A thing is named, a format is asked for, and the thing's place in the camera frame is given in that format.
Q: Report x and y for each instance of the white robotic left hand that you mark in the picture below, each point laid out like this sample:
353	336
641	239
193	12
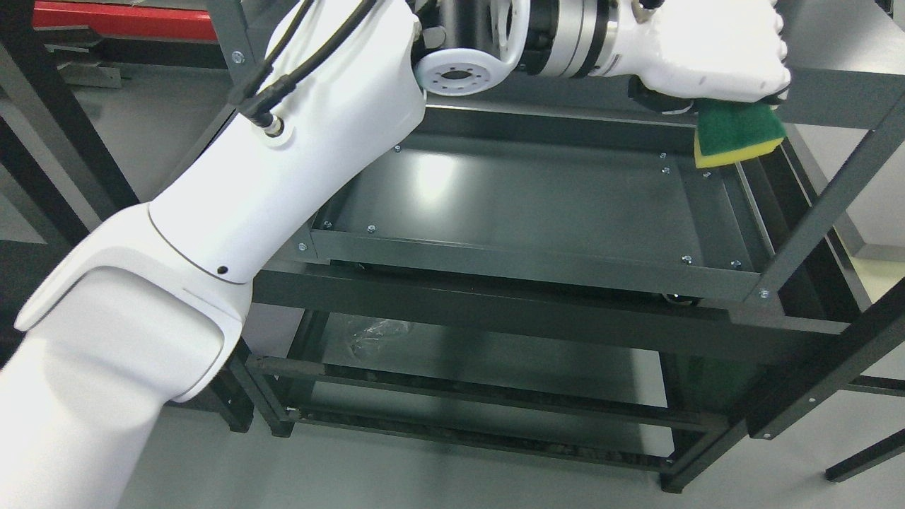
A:
721	50

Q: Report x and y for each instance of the green yellow sponge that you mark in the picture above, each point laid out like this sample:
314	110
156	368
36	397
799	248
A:
728	132

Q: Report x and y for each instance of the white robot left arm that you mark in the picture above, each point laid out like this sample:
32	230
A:
147	308

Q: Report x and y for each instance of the grey metal shelf cart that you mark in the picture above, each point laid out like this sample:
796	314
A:
549	198

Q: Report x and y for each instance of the crumpled clear plastic wrap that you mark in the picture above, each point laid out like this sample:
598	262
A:
367	337

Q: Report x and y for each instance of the black metal rack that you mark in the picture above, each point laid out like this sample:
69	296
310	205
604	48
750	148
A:
656	382

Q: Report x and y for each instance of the red metal beam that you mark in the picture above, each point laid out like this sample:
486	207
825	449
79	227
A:
127	20

